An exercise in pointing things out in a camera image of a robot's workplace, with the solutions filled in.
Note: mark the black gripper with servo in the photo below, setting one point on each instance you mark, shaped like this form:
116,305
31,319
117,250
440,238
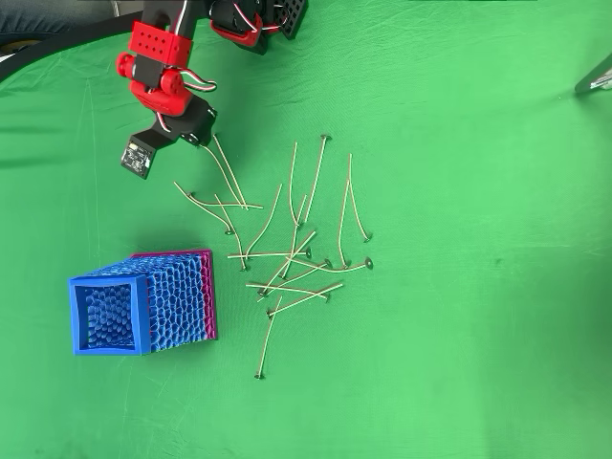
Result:
197,123

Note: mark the curved candle wick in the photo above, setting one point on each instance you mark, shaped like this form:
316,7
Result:
225,174

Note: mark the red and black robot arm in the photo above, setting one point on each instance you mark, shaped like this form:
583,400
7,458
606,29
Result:
158,43

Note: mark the black perforated arm base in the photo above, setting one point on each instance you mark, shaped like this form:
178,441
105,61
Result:
294,19

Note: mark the straight candle wick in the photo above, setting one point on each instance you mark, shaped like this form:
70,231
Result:
231,173

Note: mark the blue and pink lattice box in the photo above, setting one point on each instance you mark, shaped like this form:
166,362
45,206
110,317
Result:
177,296

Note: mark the black cloth rim band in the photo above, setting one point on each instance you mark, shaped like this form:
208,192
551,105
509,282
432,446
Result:
72,39

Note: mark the blue jeans leg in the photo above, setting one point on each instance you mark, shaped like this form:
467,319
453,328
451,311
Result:
38,19

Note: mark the green cloth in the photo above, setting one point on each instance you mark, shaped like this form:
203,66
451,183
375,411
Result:
430,334

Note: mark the chrome metal stand pole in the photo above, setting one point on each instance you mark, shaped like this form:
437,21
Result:
597,71

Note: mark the clear plastic stand foot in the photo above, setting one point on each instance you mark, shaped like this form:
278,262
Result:
603,84

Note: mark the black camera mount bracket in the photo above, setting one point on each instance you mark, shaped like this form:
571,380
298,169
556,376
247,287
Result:
155,135

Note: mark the small wrist camera board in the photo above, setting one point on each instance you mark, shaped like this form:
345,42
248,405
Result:
138,158

